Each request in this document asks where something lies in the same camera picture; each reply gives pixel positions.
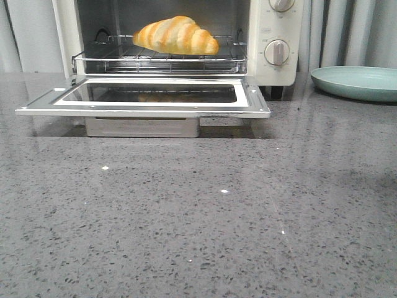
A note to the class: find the oven glass door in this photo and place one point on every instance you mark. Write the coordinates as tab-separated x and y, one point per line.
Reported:
150	106

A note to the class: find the golden croissant bread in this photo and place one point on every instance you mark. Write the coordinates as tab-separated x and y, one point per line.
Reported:
179	35

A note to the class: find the lower oven control knob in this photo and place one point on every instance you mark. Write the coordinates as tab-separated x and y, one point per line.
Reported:
277	52

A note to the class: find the oven control knob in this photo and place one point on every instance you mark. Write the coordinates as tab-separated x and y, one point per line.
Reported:
281	5
277	52

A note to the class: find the white Toshiba toaster oven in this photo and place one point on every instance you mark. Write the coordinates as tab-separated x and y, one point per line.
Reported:
254	22

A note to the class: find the upper oven control knob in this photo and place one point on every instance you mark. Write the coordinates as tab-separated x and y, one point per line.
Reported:
281	5

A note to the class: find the teal green plate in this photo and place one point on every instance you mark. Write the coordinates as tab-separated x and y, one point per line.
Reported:
362	83

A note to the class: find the metal wire oven rack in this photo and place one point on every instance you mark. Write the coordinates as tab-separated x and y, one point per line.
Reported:
118	56

